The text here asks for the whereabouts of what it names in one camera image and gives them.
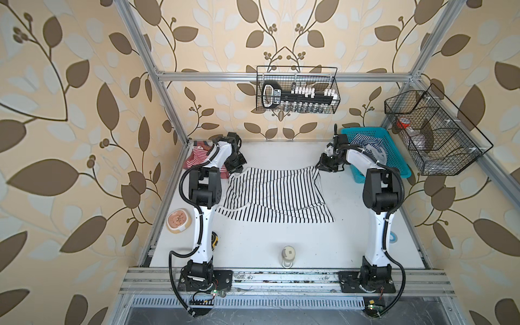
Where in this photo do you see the black tool set in basket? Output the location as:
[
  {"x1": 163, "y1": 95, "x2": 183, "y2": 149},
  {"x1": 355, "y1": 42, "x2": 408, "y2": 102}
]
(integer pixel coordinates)
[{"x1": 259, "y1": 80, "x2": 340, "y2": 109}]

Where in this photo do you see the navy striped tank top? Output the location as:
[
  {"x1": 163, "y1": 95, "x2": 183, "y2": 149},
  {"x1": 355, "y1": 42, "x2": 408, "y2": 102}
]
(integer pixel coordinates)
[{"x1": 351, "y1": 134, "x2": 388, "y2": 165}]

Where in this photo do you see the black white striped tank top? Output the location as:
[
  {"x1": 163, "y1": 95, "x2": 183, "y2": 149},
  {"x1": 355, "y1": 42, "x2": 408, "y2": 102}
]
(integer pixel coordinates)
[{"x1": 215, "y1": 167, "x2": 334, "y2": 223}]

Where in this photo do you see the wall wire basket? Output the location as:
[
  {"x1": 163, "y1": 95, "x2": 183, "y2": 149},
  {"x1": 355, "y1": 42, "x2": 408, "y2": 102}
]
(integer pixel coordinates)
[
  {"x1": 256, "y1": 65, "x2": 341, "y2": 115},
  {"x1": 385, "y1": 84, "x2": 494, "y2": 176}
]

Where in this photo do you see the right wall wire basket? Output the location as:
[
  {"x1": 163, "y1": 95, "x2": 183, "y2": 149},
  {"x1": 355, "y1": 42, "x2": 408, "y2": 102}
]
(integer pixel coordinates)
[{"x1": 385, "y1": 84, "x2": 494, "y2": 176}]

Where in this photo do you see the aluminium front rail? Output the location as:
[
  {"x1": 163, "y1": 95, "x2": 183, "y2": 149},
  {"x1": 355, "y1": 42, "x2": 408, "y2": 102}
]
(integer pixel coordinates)
[{"x1": 119, "y1": 268, "x2": 455, "y2": 310}]

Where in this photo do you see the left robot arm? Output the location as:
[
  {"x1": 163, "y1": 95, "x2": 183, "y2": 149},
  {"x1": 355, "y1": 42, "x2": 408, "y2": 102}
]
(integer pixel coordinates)
[{"x1": 169, "y1": 132, "x2": 246, "y2": 291}]

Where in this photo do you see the back wall wire basket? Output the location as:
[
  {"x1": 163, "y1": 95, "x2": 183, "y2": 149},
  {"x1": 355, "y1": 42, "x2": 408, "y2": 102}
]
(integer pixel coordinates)
[{"x1": 256, "y1": 65, "x2": 341, "y2": 115}]

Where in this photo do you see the teal plastic basket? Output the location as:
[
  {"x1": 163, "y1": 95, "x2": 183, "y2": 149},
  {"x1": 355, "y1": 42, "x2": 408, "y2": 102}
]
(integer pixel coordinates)
[{"x1": 341, "y1": 127, "x2": 412, "y2": 179}]

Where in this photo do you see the red striped folded tank top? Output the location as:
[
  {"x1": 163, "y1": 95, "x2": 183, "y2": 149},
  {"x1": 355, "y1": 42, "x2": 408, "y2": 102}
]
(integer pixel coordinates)
[{"x1": 183, "y1": 141, "x2": 232, "y2": 179}]

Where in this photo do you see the round pink tape roll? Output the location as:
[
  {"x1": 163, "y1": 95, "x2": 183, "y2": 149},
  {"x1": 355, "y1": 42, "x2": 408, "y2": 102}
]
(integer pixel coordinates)
[{"x1": 166, "y1": 209, "x2": 192, "y2": 234}]

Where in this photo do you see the small white jar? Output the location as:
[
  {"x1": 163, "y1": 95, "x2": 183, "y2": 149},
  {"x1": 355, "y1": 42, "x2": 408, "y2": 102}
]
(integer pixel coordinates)
[{"x1": 281, "y1": 246, "x2": 296, "y2": 268}]

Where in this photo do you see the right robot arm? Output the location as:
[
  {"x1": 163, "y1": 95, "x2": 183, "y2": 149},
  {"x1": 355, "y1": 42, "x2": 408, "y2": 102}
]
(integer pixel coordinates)
[{"x1": 316, "y1": 131, "x2": 406, "y2": 293}]

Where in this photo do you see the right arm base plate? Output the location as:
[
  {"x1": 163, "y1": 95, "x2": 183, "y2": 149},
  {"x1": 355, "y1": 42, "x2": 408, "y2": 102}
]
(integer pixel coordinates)
[{"x1": 337, "y1": 271, "x2": 397, "y2": 295}]

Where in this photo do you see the yellow black tape measure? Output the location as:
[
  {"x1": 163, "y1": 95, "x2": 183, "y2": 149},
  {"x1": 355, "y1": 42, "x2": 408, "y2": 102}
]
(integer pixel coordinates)
[{"x1": 211, "y1": 232, "x2": 219, "y2": 250}]

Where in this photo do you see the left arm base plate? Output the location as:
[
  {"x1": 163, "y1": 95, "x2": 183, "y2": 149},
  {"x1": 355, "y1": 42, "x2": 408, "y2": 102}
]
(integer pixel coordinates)
[{"x1": 177, "y1": 269, "x2": 234, "y2": 292}]

